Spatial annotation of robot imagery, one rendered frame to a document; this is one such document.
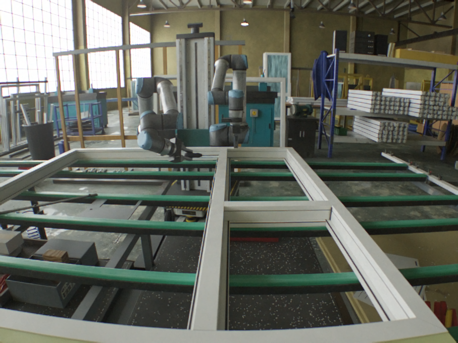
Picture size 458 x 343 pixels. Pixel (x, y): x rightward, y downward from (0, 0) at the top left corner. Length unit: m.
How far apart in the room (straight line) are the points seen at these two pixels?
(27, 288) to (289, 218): 0.98
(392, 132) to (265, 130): 2.40
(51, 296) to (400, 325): 1.05
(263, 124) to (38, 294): 4.75
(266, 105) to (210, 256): 4.75
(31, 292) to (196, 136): 1.86
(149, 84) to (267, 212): 1.34
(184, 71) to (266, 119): 3.03
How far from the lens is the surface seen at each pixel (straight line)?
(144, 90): 2.01
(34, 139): 5.77
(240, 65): 2.29
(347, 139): 5.53
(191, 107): 2.60
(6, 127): 7.10
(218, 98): 1.81
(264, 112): 5.31
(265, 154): 1.77
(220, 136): 2.32
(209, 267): 0.66
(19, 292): 1.25
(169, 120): 1.50
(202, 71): 2.56
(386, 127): 5.49
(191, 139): 2.55
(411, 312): 0.64
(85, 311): 0.77
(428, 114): 5.70
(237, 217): 0.96
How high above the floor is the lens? 1.33
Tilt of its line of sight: 18 degrees down
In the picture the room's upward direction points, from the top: straight up
